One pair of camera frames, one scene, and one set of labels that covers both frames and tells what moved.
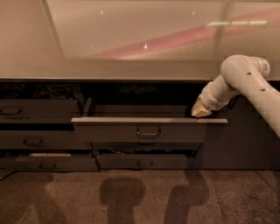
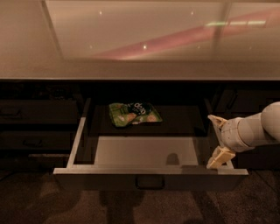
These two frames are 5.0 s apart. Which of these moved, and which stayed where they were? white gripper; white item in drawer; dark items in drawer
Moved: white gripper
Stayed: dark items in drawer; white item in drawer
